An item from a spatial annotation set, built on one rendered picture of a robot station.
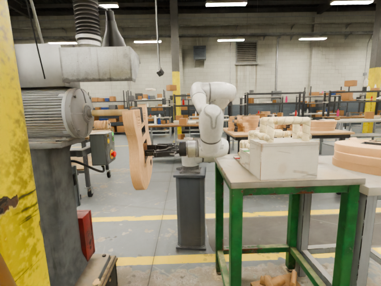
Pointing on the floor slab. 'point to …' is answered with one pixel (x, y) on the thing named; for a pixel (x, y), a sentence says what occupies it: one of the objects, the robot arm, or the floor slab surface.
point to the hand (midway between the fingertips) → (146, 150)
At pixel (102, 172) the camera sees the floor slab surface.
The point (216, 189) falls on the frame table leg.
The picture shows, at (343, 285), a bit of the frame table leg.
